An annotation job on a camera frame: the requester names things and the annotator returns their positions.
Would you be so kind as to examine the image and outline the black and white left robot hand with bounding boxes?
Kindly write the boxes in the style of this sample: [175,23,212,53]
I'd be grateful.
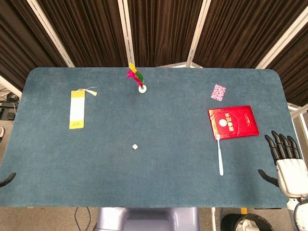
[0,172,17,189]

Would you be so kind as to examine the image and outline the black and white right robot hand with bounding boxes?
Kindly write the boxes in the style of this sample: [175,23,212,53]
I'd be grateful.
[257,130,308,198]

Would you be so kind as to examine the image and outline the lavender robot base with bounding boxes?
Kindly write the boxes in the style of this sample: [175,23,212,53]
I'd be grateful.
[95,206,200,231]

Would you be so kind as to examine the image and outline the black trash bin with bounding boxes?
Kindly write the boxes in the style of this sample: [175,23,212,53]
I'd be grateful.
[220,213,272,231]

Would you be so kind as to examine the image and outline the white toothbrush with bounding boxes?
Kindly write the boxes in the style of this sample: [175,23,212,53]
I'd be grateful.
[216,134,224,177]

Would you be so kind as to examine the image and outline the red certificate booklet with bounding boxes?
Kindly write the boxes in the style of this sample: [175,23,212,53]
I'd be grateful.
[207,105,260,141]

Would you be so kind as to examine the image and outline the yellow white bookmark with tassel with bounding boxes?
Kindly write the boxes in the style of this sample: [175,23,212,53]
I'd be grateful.
[69,87,98,130]

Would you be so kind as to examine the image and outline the brown curtain screen panel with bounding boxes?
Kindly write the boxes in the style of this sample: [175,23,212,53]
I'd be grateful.
[194,0,305,69]
[127,0,205,68]
[0,0,73,92]
[264,14,308,108]
[36,0,132,68]

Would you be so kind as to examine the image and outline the pink patterned card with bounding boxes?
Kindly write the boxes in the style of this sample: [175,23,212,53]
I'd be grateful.
[210,84,227,101]

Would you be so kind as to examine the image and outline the blue velvet tablecloth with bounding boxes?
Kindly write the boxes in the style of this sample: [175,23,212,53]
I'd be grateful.
[0,66,300,209]

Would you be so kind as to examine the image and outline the colourful feather shuttlecock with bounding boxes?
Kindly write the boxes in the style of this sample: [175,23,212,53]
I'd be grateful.
[127,62,148,94]

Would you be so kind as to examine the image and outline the black cable bundle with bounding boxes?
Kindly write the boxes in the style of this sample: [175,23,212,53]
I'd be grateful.
[0,92,20,121]

